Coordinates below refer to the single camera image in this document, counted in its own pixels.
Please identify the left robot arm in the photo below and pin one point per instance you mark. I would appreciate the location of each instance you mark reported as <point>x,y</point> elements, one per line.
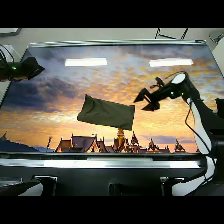
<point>20,69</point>

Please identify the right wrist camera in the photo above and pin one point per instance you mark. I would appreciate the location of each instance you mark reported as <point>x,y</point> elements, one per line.
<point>158,82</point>

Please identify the silver frame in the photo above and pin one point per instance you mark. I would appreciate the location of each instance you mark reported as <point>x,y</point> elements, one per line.
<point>100,163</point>

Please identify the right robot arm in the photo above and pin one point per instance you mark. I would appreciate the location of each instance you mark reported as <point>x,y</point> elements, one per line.
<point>201,116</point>

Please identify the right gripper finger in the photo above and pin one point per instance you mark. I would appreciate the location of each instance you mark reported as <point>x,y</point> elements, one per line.
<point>154,106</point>
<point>142,95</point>

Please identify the green garment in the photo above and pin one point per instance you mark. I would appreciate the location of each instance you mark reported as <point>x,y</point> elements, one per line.
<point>106,113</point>

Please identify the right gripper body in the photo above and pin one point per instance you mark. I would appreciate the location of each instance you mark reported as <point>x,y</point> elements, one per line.
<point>163,92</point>

